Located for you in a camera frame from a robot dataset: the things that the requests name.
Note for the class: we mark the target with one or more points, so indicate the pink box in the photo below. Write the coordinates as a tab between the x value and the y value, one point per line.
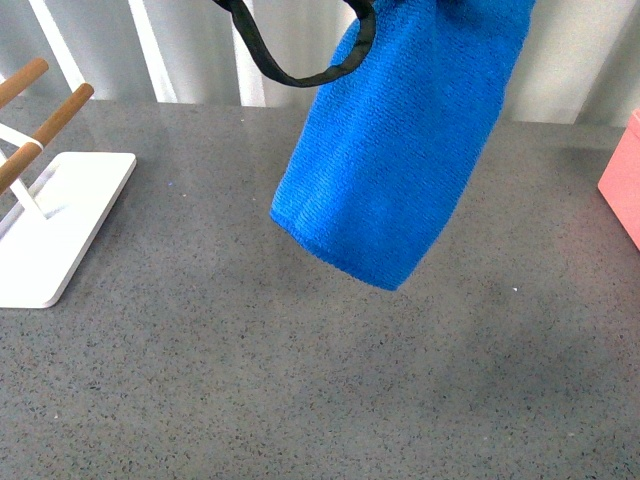
619	184

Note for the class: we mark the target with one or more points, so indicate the white rack with wooden bars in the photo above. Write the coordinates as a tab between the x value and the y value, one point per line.
47	233

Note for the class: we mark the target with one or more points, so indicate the white pleated curtain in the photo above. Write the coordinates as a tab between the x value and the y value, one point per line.
580	64

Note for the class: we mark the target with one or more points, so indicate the blue microfiber towel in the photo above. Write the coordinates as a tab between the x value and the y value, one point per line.
401	116

